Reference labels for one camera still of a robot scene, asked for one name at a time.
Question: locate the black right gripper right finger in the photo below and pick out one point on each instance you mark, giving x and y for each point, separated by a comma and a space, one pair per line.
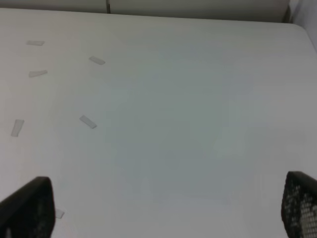
299, 205

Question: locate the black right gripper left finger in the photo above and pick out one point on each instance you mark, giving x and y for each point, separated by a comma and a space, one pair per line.
29, 212

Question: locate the clear tape piece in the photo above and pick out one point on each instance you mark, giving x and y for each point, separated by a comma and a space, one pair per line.
59, 213
88, 122
97, 60
35, 43
17, 127
37, 73

